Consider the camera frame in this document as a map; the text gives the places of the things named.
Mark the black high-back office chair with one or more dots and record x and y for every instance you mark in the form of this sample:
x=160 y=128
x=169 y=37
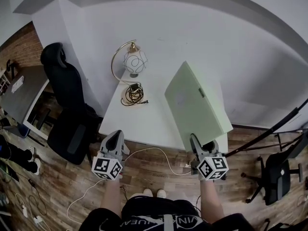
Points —
x=69 y=109

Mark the person's left forearm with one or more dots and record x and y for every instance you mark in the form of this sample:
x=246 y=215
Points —
x=111 y=196

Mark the gold arc lamp white globe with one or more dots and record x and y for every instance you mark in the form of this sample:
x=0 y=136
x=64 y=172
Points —
x=134 y=62

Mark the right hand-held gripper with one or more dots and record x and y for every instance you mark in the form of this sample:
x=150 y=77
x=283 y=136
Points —
x=213 y=168

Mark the blue bin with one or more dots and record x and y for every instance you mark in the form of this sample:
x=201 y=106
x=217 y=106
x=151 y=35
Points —
x=24 y=131

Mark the light green folder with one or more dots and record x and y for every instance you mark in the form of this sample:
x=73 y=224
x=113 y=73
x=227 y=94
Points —
x=192 y=100

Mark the white power strip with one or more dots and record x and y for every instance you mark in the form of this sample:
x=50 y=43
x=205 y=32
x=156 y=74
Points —
x=38 y=219

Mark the white power adapter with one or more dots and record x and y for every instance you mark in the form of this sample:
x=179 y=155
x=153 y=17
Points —
x=25 y=212

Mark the black desk stand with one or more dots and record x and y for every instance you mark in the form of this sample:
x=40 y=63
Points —
x=10 y=67

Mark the person's right white shoe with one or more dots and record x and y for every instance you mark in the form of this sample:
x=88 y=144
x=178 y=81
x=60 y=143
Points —
x=161 y=193

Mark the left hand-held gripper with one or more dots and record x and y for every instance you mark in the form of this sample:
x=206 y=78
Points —
x=107 y=166

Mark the person's left white shoe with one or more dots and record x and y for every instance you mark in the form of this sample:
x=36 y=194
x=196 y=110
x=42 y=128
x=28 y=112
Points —
x=147 y=192

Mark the person's white shoe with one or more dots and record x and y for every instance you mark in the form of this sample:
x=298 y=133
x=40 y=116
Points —
x=161 y=193
x=147 y=192

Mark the person's right forearm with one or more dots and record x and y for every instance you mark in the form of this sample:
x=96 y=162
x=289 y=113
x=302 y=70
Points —
x=211 y=201

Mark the white flat box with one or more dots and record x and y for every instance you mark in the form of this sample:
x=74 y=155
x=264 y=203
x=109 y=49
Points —
x=17 y=83

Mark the person's black printed shirt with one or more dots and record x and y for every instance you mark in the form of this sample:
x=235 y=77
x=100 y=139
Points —
x=154 y=213

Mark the grey desk white frame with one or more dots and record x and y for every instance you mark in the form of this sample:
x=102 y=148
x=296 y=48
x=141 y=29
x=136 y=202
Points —
x=21 y=100

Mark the black tripod stand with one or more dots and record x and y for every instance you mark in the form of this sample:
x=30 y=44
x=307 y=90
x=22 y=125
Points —
x=264 y=132

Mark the black low-back office chair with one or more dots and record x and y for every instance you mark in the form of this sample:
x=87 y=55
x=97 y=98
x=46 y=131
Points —
x=276 y=177

